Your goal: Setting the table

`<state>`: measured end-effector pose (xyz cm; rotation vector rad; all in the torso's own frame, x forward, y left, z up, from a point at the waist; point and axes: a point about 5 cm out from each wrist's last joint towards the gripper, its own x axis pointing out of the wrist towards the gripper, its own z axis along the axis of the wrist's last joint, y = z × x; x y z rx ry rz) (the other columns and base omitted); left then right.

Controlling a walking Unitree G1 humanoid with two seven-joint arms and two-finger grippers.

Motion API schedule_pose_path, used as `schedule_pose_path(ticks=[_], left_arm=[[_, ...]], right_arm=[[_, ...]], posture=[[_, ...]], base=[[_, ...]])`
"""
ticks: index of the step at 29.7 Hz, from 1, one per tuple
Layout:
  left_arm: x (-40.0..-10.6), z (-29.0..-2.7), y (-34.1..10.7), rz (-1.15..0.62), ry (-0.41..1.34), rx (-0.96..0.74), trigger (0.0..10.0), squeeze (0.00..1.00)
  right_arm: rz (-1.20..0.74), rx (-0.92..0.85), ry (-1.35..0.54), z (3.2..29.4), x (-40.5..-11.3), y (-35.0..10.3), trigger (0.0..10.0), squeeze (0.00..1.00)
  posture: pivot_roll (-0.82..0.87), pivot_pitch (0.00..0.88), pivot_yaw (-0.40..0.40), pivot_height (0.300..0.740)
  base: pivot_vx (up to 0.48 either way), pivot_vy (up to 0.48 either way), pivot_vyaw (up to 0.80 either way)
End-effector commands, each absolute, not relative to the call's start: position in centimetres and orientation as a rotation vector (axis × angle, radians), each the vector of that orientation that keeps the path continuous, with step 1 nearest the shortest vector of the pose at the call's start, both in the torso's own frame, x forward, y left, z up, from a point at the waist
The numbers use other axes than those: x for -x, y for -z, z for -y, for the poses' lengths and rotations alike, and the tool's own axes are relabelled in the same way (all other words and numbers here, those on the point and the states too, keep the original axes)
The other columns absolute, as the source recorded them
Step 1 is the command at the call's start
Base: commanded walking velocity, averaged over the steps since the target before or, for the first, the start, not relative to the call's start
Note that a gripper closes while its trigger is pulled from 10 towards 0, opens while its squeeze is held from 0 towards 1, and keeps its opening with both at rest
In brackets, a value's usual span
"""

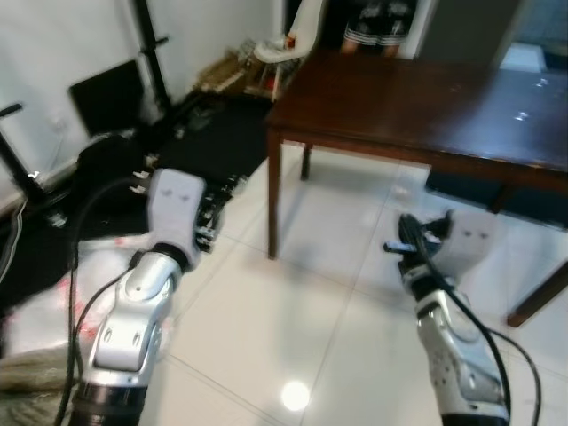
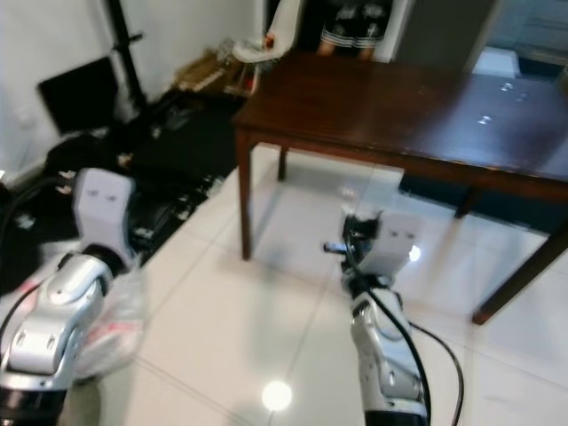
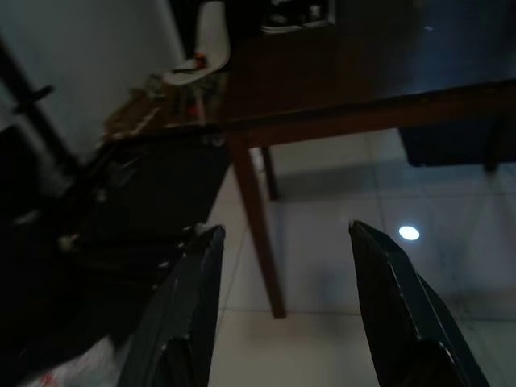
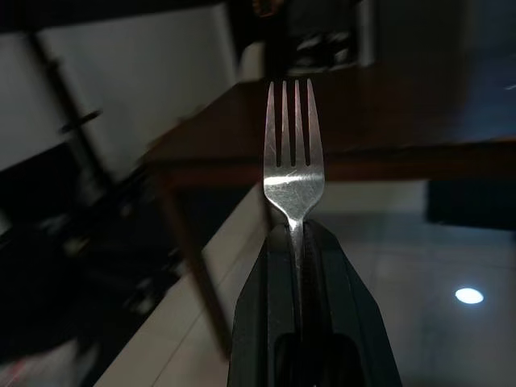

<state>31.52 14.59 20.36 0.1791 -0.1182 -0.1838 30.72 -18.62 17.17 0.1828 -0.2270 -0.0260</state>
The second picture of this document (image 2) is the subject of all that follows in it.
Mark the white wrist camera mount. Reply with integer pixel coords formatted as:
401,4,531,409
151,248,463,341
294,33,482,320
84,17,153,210
368,211,423,276
73,168,139,254

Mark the black upright stand pole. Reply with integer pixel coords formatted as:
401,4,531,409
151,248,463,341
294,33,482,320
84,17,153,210
103,0,148,114

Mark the white plastic bag red print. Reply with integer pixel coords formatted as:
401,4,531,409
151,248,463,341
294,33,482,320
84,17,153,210
53,253,146,384

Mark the dark brown wooden table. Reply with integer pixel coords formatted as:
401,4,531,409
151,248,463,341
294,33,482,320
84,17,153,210
231,50,568,326

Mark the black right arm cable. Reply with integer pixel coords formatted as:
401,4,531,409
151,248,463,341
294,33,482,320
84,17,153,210
341,222,466,426

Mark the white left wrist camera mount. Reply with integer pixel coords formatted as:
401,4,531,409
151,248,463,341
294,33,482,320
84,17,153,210
73,168,139,254

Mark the black flat panel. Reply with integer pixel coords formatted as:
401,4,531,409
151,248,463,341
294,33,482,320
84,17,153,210
37,57,117,136

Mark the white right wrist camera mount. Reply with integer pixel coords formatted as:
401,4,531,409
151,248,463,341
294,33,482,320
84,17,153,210
368,211,423,276

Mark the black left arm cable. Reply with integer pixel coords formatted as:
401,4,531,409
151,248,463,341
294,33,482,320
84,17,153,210
0,174,75,338

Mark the person in black striped shorts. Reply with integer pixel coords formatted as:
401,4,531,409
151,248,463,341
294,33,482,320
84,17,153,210
318,0,397,62

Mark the wooden clutter pile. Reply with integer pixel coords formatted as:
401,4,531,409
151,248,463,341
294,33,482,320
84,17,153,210
173,49,263,97

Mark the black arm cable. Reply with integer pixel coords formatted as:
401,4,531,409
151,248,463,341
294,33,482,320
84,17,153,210
0,174,75,338
341,222,466,426

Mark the white curved chair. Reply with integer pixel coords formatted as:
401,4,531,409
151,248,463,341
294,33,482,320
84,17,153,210
229,0,303,65

